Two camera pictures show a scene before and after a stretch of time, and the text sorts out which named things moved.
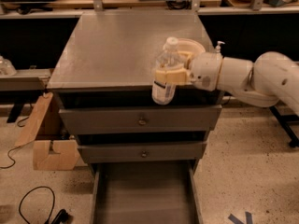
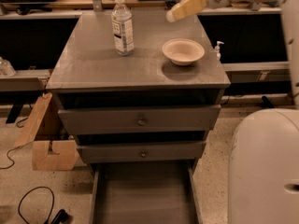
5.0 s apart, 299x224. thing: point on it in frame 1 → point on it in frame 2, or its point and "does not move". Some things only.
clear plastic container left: (7, 68) does not move
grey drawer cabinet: (103, 79) does not move
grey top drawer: (140, 119) does not move
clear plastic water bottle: (167, 58) → (122, 27)
